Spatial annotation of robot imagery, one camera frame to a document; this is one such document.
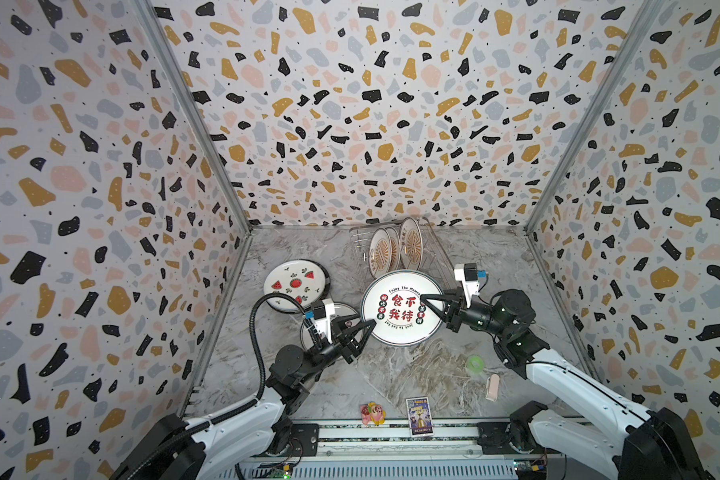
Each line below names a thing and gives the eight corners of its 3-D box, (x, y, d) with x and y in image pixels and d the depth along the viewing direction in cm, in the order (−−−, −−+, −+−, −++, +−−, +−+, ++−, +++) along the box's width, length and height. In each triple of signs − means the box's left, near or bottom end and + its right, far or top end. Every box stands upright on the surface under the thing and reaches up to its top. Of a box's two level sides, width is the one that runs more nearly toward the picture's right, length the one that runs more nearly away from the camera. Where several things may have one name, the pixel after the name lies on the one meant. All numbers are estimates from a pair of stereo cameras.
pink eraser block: (484, 398, 83) (488, 395, 80) (487, 376, 87) (491, 372, 84) (494, 402, 82) (498, 398, 79) (496, 379, 86) (500, 375, 83)
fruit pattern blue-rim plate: (259, 313, 98) (256, 308, 96) (273, 264, 112) (271, 259, 109) (326, 313, 99) (325, 308, 96) (332, 265, 112) (331, 259, 109)
